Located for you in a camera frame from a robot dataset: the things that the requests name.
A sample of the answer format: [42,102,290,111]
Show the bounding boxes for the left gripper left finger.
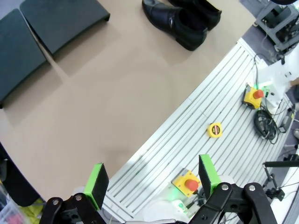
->
[38,162,110,224]

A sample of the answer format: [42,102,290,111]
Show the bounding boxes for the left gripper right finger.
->
[186,154,278,224]

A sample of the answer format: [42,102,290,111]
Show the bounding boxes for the black leather dress shoe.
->
[142,0,208,51]
[168,0,222,31]

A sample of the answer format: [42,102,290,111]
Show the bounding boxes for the black shoe stand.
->
[0,8,47,109]
[20,0,110,59]

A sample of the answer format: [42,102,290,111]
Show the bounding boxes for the yellow emergency stop button box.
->
[171,169,202,196]
[242,84,266,110]

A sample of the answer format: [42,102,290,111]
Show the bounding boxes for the yellow tape measure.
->
[207,123,223,139]

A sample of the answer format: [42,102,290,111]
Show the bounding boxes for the grey power adapter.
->
[279,109,294,133]

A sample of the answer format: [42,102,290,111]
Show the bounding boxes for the grey equipment cart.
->
[254,0,299,52]

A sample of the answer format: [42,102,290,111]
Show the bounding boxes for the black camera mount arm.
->
[263,154,299,201]

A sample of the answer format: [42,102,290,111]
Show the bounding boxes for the black coiled cable bundle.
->
[254,109,281,145]

